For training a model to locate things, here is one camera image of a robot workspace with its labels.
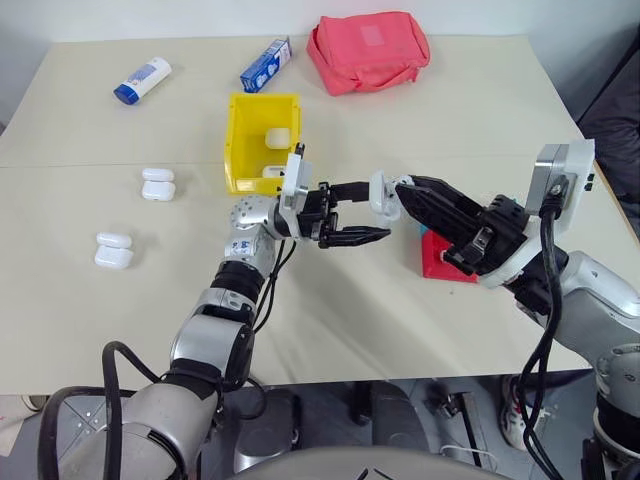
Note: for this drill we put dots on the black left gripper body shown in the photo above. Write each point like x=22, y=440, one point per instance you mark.
x=315, y=215

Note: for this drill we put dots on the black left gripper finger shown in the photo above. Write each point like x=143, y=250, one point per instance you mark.
x=355, y=236
x=350, y=191

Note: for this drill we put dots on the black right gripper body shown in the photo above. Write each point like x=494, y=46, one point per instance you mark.
x=495, y=240

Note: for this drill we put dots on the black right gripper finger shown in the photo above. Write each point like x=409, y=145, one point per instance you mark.
x=445, y=189
x=440, y=217

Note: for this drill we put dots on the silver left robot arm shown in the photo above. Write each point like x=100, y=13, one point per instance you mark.
x=210, y=340

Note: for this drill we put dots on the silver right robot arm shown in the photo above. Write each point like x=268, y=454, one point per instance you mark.
x=600, y=310

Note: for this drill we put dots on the yellow plastic bin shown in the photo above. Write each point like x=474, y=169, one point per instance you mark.
x=245, y=145

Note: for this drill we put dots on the teal plastic tray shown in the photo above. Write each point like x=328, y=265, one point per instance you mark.
x=423, y=229

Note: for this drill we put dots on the red plastic tray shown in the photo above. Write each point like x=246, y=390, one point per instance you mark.
x=440, y=265

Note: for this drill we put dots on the pink fabric bag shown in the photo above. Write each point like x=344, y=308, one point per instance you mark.
x=367, y=50

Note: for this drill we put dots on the blue and white carton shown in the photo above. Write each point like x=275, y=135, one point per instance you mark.
x=265, y=65

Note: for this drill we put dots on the dark upholstered seat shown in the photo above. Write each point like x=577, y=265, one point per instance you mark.
x=615, y=135

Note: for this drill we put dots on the white and red sneaker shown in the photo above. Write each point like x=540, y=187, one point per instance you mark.
x=510, y=420

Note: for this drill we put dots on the white bottle with blue cap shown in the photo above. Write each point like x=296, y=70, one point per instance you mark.
x=145, y=77

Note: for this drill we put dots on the grey robot torso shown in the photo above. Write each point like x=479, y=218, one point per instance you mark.
x=360, y=465

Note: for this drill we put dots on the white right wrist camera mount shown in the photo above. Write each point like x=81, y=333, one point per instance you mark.
x=580, y=170

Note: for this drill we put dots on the black metal floor frame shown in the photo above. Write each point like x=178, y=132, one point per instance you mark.
x=465, y=420

